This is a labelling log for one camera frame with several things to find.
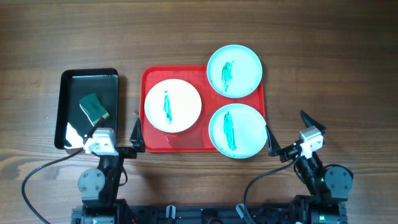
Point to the green yellow sponge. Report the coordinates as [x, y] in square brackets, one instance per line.
[92, 107]

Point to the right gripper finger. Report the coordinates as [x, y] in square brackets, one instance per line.
[309, 122]
[273, 145]

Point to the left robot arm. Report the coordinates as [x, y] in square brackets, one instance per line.
[99, 187]

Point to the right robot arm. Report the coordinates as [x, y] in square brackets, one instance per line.
[328, 185]

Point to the red plastic tray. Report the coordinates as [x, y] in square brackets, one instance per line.
[195, 138]

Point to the white plate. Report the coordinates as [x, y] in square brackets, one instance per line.
[172, 105]

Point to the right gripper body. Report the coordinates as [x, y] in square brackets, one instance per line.
[289, 153]

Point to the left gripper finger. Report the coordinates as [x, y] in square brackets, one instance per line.
[99, 124]
[136, 138]

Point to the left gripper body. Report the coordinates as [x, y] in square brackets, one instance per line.
[127, 152]

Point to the black rectangular tray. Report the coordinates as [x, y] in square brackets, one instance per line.
[72, 123]

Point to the light blue plate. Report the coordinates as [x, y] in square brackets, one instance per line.
[237, 131]
[234, 71]

